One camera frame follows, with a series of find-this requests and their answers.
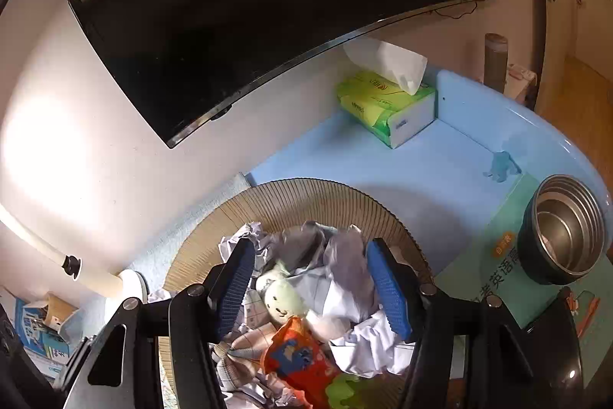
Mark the green leaf toy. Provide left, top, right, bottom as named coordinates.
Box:
left=326, top=373, right=379, bottom=409

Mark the tan cardboard pen holder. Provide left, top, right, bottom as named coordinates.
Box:
left=43, top=292, right=80, bottom=333

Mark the white desk lamp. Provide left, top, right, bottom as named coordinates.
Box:
left=0, top=203, right=147, bottom=299

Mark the teal workbook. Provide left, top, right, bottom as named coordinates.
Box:
left=433, top=173, right=602, bottom=343

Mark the stack of books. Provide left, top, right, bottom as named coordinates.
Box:
left=0, top=287, right=82, bottom=383

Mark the red snack packet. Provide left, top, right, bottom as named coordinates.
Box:
left=261, top=315, right=352, bottom=407

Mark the pile of papers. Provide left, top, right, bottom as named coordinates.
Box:
left=211, top=221, right=417, bottom=409

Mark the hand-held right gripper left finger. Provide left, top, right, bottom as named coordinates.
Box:
left=52, top=238, right=257, bottom=409

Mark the black steel thermos cup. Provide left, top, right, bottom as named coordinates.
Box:
left=520, top=174, right=606, bottom=286

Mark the black television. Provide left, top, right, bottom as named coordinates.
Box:
left=48, top=0, right=526, bottom=149

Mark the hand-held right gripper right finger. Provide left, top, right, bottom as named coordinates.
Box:
left=366, top=238, right=556, bottom=409

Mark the amber ribbed glass bowl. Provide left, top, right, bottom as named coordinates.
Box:
left=158, top=178, right=434, bottom=409

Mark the green tissue pack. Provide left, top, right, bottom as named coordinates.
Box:
left=335, top=39, right=438, bottom=149

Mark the tricolour dango plush with chain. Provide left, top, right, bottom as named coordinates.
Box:
left=263, top=279, right=346, bottom=340

